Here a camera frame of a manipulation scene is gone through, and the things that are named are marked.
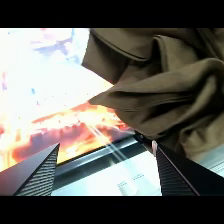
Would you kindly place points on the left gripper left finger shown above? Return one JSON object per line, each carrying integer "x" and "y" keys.
{"x": 35, "y": 176}

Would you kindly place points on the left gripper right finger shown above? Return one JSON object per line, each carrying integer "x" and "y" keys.
{"x": 181, "y": 178}

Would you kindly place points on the brown T-shirt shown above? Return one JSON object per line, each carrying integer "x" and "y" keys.
{"x": 166, "y": 90}

